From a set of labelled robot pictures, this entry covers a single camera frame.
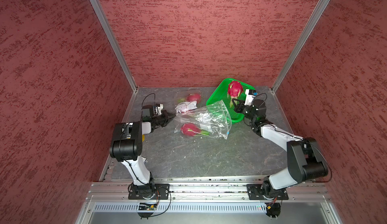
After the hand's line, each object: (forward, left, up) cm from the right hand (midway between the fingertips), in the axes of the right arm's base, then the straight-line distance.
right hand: (232, 101), depth 89 cm
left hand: (-3, +35, -10) cm, 37 cm away
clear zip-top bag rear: (+25, +28, -18) cm, 42 cm away
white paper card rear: (+4, +29, -9) cm, 30 cm away
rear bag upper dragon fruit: (+14, +26, -11) cm, 31 cm away
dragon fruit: (+4, -2, +5) cm, 7 cm away
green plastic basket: (+20, +2, -15) cm, 25 cm away
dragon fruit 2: (-13, +25, -10) cm, 30 cm away
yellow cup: (-23, +49, 0) cm, 54 cm away
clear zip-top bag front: (-10, +13, -6) cm, 17 cm away
